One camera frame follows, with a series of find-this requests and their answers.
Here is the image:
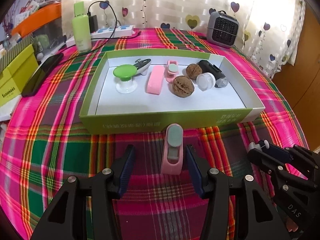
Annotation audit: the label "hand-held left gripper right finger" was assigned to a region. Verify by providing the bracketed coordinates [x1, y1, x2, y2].
[185, 144, 292, 240]

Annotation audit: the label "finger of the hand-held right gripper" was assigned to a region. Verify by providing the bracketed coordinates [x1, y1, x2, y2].
[247, 149, 317, 193]
[266, 144, 320, 178]

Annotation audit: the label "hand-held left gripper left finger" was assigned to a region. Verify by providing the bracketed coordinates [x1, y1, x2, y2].
[30, 144, 137, 240]

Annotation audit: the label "white round case with mark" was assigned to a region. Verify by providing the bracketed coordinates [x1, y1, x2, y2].
[247, 141, 270, 153]

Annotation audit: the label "pink clip with green pad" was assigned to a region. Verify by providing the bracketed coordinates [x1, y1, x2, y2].
[164, 60, 179, 82]
[146, 66, 165, 95]
[161, 124, 184, 175]

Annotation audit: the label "green white paper box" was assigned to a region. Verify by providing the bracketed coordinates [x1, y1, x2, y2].
[79, 49, 266, 135]

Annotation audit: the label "brown walnut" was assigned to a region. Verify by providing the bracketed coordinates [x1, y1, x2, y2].
[172, 75, 195, 97]
[185, 64, 203, 80]

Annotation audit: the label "white ribbed round container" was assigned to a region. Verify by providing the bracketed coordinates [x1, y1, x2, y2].
[196, 72, 216, 92]

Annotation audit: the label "green top white base knob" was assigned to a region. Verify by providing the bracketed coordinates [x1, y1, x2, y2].
[112, 64, 137, 94]

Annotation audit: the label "black device with clear cap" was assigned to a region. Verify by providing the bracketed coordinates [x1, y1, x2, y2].
[199, 60, 229, 88]

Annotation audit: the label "black white oval gadget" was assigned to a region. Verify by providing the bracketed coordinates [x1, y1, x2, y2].
[132, 58, 153, 76]

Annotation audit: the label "brown wooden panel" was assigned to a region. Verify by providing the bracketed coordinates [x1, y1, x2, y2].
[271, 2, 320, 153]

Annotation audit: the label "black phone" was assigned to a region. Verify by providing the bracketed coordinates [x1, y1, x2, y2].
[21, 53, 64, 97]

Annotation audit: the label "white side shelf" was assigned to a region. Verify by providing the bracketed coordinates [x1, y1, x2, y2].
[0, 100, 18, 123]

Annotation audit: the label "grey mini heater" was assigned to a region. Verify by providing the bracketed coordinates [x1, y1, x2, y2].
[206, 10, 240, 48]

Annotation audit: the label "white power strip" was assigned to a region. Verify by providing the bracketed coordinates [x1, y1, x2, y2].
[66, 24, 135, 48]

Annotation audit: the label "yellow-green cardboard box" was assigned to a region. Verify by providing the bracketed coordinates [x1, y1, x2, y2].
[0, 44, 42, 108]

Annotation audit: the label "green lotion bottle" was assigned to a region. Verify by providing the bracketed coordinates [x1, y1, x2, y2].
[72, 2, 92, 53]

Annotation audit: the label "black charger plug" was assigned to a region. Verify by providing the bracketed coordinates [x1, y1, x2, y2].
[87, 15, 98, 34]

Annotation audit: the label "chevron patterned box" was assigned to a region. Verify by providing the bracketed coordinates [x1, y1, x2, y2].
[0, 34, 34, 67]

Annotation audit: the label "heart print curtain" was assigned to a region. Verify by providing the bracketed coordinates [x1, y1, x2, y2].
[61, 0, 307, 78]

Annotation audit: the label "clear bin with orange lid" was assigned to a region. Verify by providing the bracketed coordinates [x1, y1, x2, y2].
[11, 2, 68, 55]

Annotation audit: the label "purple dried flower branches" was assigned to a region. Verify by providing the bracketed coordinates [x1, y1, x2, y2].
[0, 17, 13, 34]

